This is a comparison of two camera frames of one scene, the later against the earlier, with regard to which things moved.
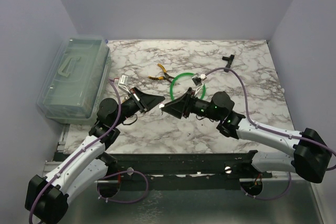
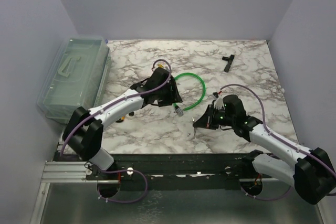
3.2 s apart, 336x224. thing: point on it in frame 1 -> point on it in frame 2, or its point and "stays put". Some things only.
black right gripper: [184, 105] -> [207, 120]
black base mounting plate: [182, 171] stays put
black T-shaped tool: [230, 61] stays put
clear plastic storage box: [77, 81] stays put
